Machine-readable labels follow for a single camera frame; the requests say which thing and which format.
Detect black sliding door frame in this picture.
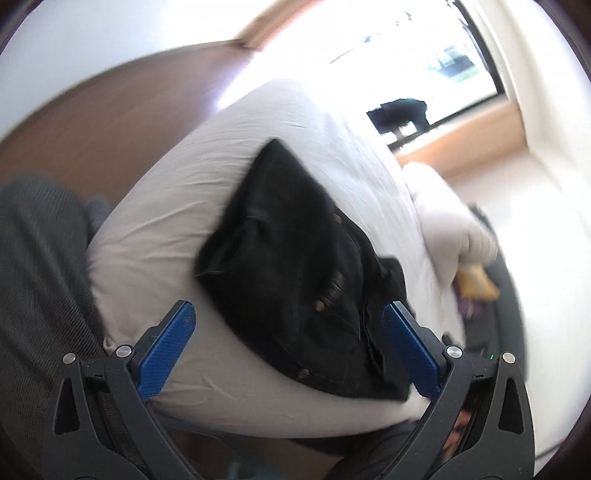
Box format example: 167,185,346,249
367,0,504,153

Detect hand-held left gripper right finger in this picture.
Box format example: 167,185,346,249
381,300,536,480

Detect tan curtain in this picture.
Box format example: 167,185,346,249
397,99,527,178
235,0,315,49

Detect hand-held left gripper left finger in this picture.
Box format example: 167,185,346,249
44,300,199,480

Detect grey padded headboard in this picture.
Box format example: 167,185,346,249
466,203,527,361

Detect dark chair by window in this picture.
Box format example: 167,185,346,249
367,98,430,141

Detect black pants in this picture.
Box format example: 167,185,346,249
194,137,419,402

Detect bed with white sheet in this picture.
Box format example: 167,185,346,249
85,78,467,439

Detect purple pillow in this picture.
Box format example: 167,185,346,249
457,295,485,319

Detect yellow patterned pillow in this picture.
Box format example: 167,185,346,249
455,264,502,300

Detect person's grey trousers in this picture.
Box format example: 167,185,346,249
0,173,153,480

